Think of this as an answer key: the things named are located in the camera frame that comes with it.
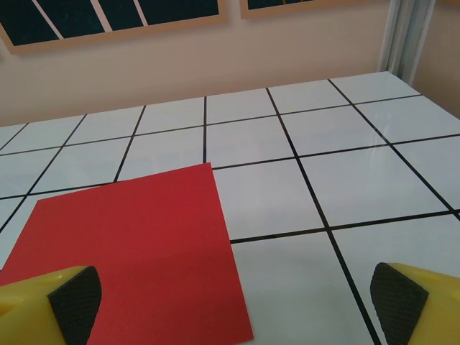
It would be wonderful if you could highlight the aluminium corner post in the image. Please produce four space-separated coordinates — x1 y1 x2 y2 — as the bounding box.
377 0 438 87

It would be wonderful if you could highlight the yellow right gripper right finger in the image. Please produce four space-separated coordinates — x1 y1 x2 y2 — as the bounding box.
369 262 460 345

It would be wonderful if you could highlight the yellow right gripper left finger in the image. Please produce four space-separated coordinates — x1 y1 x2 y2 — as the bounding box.
0 265 104 345

